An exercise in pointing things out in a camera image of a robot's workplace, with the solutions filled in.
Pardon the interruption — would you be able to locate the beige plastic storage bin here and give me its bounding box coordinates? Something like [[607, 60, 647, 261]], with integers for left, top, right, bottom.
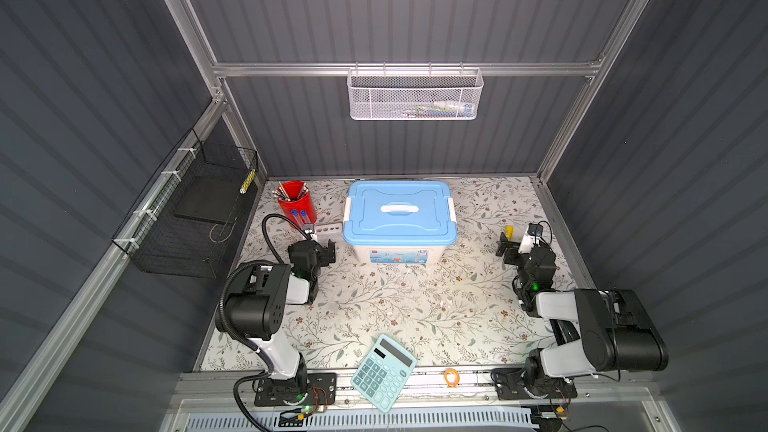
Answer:
[[343, 194, 458, 266]]

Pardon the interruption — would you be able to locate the clear test tube blue cap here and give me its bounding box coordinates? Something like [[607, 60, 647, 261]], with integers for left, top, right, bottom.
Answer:
[[291, 209, 303, 226]]

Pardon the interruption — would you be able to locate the blue plastic bin lid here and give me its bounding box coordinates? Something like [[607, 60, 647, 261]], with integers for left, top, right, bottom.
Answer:
[[343, 180, 458, 247]]

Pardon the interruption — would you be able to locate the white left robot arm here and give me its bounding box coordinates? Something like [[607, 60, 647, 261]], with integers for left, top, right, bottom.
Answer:
[[214, 213, 336, 431]]

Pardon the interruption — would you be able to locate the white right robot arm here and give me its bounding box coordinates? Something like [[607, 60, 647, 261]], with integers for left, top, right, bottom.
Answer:
[[490, 236, 669, 400]]

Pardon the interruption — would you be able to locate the white test tube rack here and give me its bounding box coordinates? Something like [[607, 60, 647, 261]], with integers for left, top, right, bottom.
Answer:
[[303, 223, 343, 245]]

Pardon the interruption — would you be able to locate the red ribbed plastic cup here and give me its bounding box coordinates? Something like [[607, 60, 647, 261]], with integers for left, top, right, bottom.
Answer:
[[274, 180, 317, 227]]

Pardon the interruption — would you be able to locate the teal desk calculator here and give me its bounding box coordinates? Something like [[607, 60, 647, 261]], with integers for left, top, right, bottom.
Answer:
[[351, 334, 417, 412]]

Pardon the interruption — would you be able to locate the black wire wall basket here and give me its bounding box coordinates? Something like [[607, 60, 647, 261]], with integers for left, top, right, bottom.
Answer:
[[113, 133, 259, 279]]

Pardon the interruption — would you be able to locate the white wire mesh basket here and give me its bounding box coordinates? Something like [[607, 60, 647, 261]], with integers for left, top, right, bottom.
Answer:
[[346, 67, 484, 121]]

